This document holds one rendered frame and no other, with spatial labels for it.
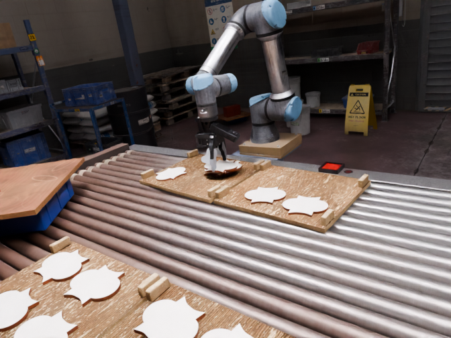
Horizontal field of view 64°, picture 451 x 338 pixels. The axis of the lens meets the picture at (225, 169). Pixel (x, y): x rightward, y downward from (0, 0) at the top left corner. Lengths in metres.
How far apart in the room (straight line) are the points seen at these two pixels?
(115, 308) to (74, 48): 5.90
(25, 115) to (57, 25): 1.71
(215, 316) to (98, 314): 0.26
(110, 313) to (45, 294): 0.21
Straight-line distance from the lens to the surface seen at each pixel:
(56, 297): 1.01
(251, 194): 1.24
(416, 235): 1.08
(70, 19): 6.64
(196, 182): 1.43
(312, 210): 1.11
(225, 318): 0.79
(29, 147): 5.47
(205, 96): 1.34
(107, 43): 6.95
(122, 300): 0.91
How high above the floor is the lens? 1.48
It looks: 21 degrees down
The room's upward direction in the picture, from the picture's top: 8 degrees counter-clockwise
